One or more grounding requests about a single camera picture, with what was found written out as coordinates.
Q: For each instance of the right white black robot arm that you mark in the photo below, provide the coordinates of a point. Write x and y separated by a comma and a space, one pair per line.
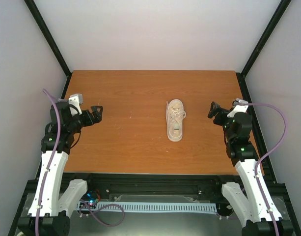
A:
252, 202

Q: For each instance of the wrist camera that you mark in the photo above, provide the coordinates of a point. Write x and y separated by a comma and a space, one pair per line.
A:
238, 106
76, 100

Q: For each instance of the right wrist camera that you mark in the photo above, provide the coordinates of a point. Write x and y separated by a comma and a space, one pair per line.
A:
238, 106

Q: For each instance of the left electronics board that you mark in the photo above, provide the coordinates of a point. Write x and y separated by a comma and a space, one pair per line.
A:
92, 198

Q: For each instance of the beige lace sneaker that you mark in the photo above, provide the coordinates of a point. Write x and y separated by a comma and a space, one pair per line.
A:
174, 131

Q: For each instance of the white shoelace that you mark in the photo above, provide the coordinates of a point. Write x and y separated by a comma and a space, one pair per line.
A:
175, 111

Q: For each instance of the light blue cable duct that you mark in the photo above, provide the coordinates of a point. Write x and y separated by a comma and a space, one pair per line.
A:
140, 207

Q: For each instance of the right electronics board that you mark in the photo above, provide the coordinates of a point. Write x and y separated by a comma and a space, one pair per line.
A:
224, 210

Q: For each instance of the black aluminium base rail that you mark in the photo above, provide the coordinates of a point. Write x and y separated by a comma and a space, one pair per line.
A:
199, 187

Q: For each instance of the electronics board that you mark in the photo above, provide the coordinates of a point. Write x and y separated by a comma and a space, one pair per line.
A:
224, 210
92, 198

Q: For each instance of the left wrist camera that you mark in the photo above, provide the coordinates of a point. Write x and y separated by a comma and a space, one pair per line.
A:
76, 100

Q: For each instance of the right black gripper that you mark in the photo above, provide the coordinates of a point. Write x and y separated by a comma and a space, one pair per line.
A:
212, 113

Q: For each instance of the left black frame post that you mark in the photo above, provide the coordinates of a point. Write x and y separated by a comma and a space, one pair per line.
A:
32, 7

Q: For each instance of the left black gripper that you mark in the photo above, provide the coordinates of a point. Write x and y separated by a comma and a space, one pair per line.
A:
97, 117

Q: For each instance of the black frame post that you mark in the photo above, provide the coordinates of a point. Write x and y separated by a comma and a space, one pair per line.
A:
274, 20
32, 7

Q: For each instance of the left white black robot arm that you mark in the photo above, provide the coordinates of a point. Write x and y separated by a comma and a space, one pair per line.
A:
50, 211

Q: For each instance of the right black frame post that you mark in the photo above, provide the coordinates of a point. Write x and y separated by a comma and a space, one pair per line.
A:
274, 20

